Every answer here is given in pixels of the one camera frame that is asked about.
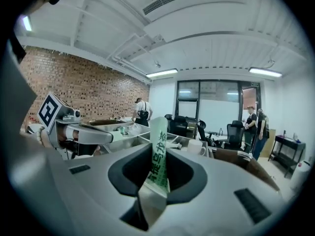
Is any white beaded bracelet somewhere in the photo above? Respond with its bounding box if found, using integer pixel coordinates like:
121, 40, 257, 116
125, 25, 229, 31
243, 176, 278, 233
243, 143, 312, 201
33, 128, 47, 146

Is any white cup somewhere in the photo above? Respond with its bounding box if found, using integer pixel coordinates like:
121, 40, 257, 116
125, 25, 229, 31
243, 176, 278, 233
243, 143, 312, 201
187, 139, 207, 156

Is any clear plastic bottle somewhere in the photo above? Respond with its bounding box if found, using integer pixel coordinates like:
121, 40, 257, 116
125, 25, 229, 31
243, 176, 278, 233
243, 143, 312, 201
115, 123, 141, 135

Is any black office chair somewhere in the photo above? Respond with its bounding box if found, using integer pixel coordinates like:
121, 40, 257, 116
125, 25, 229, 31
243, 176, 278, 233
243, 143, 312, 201
164, 114, 189, 139
196, 118, 213, 143
224, 120, 246, 150

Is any glass partition with black frame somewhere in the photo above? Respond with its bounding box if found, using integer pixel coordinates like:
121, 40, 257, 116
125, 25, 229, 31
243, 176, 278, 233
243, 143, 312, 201
176, 79, 262, 124

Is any white round appliance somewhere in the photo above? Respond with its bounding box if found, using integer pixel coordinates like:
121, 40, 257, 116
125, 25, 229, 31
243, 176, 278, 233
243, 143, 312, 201
289, 159, 313, 192

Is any stainless steel cart compartment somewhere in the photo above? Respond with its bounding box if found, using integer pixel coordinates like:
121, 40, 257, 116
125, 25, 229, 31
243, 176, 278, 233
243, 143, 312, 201
87, 118, 213, 158

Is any brown wooden cart handle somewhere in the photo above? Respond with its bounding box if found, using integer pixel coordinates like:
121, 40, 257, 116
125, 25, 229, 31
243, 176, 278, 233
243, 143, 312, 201
211, 147, 282, 194

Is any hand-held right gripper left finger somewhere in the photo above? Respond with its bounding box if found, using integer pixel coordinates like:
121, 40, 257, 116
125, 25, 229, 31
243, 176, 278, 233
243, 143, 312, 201
107, 143, 154, 198

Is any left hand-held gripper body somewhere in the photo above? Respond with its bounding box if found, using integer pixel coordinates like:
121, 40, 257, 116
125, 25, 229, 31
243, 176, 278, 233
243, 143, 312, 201
36, 91, 82, 161

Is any long ceiling light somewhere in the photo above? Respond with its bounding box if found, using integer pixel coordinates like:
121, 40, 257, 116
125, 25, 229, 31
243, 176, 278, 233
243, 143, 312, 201
145, 68, 179, 79
248, 66, 283, 78
22, 15, 33, 32

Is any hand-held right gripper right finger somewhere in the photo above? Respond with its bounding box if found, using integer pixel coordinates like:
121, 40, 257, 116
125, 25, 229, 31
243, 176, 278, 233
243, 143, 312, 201
166, 148, 208, 206

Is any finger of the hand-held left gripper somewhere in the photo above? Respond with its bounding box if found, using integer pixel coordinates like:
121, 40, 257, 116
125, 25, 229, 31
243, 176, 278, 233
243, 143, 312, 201
66, 123, 114, 145

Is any black side table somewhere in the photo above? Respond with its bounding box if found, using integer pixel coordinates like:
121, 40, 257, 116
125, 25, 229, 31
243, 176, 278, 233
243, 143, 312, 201
267, 133, 306, 179

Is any person's grey clothing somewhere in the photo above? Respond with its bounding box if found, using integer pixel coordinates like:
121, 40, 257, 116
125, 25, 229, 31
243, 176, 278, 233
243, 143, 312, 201
4, 40, 38, 132

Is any person's left hand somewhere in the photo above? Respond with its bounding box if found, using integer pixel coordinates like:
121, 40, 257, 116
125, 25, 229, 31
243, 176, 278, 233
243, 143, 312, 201
57, 128, 80, 144

